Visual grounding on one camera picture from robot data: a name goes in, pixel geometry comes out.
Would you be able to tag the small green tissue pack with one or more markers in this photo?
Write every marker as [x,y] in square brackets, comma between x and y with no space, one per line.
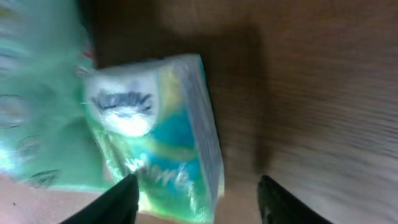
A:
[154,119]

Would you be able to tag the pale green packet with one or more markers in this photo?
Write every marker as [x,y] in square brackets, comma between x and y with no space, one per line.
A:
[46,143]

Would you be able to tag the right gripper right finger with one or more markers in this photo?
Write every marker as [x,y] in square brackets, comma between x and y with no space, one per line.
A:
[278,206]

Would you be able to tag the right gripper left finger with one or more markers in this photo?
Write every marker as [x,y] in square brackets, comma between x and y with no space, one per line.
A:
[119,205]

